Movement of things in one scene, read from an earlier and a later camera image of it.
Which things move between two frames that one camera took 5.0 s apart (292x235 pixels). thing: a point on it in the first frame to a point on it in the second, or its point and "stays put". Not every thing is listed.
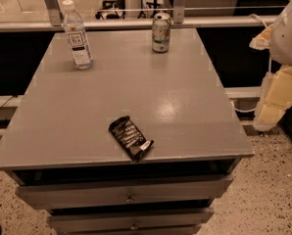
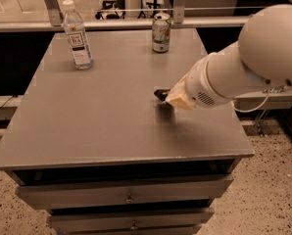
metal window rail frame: x=178 y=22 stays put
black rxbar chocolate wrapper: x=129 y=137 to x=162 y=93
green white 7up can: x=161 y=32 stays put
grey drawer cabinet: x=59 y=150 stays put
